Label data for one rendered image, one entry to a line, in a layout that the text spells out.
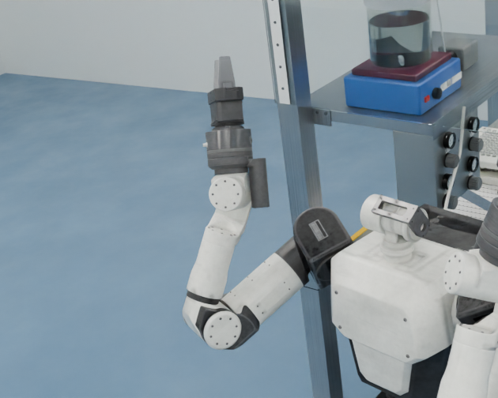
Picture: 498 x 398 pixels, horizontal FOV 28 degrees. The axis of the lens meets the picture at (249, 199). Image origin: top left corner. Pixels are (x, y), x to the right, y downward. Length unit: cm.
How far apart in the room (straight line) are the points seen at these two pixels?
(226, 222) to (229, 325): 20
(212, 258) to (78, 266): 296
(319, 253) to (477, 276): 51
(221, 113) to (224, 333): 42
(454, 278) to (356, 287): 36
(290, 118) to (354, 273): 60
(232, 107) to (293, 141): 51
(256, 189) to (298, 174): 52
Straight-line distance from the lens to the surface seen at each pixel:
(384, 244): 183
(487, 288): 152
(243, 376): 383
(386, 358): 189
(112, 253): 488
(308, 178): 240
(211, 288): 191
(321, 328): 259
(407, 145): 226
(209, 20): 666
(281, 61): 229
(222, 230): 193
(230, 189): 185
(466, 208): 280
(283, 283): 196
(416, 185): 230
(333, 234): 196
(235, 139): 187
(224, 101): 188
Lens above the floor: 220
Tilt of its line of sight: 25 degrees down
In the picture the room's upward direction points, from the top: 8 degrees counter-clockwise
